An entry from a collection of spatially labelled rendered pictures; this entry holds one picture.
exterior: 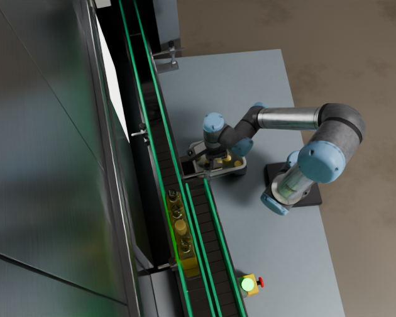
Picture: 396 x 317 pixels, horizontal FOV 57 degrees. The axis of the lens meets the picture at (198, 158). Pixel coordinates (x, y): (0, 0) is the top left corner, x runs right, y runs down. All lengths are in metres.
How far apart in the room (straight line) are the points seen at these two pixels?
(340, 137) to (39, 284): 0.80
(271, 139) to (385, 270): 1.16
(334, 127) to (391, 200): 1.67
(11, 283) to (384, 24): 3.40
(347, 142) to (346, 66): 2.14
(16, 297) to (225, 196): 1.30
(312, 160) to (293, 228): 0.64
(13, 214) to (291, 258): 1.29
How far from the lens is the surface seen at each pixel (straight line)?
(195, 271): 1.40
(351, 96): 2.97
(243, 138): 1.29
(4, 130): 0.44
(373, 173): 2.70
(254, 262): 1.54
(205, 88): 1.89
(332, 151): 0.99
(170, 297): 1.39
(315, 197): 1.63
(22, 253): 0.41
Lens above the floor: 2.26
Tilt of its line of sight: 64 degrees down
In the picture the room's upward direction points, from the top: 4 degrees counter-clockwise
